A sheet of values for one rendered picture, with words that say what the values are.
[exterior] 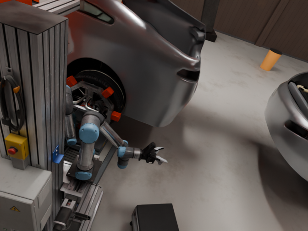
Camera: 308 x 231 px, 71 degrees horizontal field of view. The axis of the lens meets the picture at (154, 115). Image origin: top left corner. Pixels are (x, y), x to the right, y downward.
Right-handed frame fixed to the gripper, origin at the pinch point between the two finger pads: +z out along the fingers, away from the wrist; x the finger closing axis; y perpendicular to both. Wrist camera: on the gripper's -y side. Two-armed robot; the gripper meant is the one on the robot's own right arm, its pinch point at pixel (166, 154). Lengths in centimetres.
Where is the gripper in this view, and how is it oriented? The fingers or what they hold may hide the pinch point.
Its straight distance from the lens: 162.2
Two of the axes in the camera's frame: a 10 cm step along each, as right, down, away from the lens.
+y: -2.6, 8.3, 4.9
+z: 9.6, 1.5, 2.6
